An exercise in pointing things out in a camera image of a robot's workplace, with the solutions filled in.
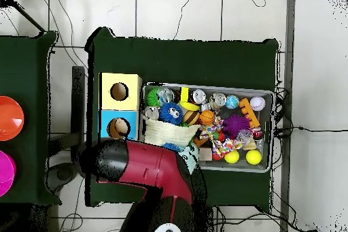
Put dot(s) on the cream yellow waffle cloth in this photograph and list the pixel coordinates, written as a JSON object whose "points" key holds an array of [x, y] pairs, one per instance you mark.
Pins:
{"points": [[166, 133]]}

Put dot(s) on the blue spiky ball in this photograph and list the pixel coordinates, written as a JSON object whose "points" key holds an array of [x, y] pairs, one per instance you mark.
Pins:
{"points": [[173, 146]]}

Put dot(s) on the mint green waffle cloth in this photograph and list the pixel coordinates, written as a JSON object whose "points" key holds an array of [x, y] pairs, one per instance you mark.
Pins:
{"points": [[191, 153]]}

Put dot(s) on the colourful patterned cloth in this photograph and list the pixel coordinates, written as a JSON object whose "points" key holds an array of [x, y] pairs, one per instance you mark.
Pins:
{"points": [[209, 131], [225, 146]]}

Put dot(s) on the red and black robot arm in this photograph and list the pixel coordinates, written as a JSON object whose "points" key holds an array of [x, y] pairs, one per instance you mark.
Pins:
{"points": [[147, 166]]}

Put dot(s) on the wooden box with three holes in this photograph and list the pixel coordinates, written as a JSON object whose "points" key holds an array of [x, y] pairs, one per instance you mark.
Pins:
{"points": [[120, 109]]}

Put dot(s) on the blue fuzzy ball with eyes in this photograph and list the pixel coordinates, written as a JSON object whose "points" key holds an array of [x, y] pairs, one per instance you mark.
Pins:
{"points": [[172, 113]]}

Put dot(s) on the yellow plastic block toy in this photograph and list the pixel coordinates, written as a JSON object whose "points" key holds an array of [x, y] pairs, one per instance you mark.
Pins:
{"points": [[185, 97]]}

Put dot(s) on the green spiky ball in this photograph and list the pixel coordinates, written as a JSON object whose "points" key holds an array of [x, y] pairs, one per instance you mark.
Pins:
{"points": [[153, 97]]}

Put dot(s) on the silver metal can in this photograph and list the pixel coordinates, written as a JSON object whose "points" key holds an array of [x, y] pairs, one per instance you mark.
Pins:
{"points": [[199, 96]]}

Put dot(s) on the small orange basketball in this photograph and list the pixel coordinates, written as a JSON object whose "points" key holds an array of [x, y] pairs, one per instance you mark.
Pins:
{"points": [[207, 117]]}

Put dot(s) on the wooden cube block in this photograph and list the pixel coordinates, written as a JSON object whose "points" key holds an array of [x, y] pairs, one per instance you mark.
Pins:
{"points": [[205, 154]]}

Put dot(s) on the dark green table cloth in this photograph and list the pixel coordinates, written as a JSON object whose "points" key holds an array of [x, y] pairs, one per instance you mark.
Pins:
{"points": [[185, 58], [27, 79]]}

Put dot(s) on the globe print ball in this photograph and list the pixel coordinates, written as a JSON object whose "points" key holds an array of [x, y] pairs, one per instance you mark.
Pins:
{"points": [[232, 102]]}

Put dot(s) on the purple spiky ball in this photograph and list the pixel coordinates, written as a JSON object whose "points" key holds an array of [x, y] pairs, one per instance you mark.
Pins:
{"points": [[235, 126]]}

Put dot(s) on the yellow ball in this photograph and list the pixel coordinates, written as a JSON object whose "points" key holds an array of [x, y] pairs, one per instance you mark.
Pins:
{"points": [[253, 157], [231, 157]]}

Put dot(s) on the orange plastic block toy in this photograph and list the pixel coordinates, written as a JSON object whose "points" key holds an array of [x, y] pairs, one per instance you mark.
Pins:
{"points": [[249, 112]]}

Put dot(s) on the white baseball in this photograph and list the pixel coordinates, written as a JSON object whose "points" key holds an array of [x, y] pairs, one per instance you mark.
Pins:
{"points": [[258, 103]]}

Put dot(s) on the orange plate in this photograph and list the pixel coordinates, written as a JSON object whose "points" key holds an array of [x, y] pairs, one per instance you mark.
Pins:
{"points": [[10, 117]]}

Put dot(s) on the magenta plate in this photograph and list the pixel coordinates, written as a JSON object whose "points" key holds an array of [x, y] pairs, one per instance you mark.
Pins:
{"points": [[5, 172]]}

